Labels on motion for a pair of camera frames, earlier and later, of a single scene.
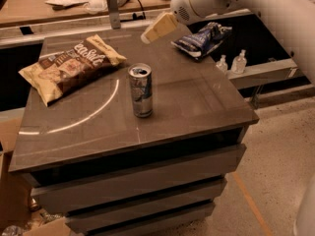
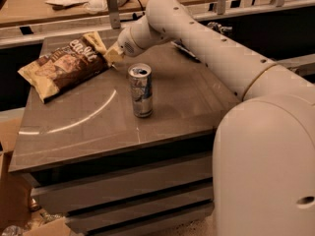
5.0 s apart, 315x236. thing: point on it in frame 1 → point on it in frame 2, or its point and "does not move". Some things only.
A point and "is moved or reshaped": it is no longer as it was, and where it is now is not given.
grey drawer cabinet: (144, 147) does not move
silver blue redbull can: (140, 75) does not move
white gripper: (181, 4) → (126, 44)
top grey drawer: (61, 197) does not move
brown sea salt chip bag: (59, 75) is moved or reshaped
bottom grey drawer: (160, 225) does not move
